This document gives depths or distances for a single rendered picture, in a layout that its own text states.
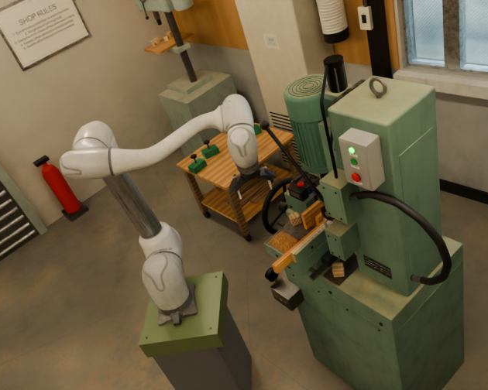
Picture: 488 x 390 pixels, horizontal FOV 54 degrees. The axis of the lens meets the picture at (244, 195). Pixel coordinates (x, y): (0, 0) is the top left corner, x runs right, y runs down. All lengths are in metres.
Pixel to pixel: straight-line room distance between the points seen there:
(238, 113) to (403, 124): 0.65
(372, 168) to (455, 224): 1.88
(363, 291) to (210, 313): 0.66
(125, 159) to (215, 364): 1.03
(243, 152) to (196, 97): 2.21
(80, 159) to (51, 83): 2.60
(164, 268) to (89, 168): 0.53
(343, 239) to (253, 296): 1.43
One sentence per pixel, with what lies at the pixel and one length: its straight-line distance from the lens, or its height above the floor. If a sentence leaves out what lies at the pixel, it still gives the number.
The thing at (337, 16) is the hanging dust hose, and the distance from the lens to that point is 3.02.
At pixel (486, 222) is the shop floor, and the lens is 3.23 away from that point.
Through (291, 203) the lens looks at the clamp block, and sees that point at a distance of 2.09.
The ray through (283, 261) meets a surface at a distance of 1.82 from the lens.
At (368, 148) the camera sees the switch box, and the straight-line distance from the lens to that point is 1.33.
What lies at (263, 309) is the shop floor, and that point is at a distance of 2.93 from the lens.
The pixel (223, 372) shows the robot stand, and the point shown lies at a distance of 2.32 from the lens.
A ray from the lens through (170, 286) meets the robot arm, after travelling 2.01.
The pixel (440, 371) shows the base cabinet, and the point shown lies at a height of 0.16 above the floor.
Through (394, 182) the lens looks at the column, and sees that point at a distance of 1.44.
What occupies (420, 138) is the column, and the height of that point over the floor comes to 1.40.
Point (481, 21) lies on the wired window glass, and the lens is 2.85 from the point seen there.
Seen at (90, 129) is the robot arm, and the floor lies 1.52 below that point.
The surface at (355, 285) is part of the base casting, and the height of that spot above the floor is 0.80.
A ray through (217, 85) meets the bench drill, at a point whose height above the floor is 0.69.
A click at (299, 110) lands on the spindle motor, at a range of 1.60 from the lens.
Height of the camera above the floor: 2.22
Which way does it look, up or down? 36 degrees down
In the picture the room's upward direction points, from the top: 20 degrees counter-clockwise
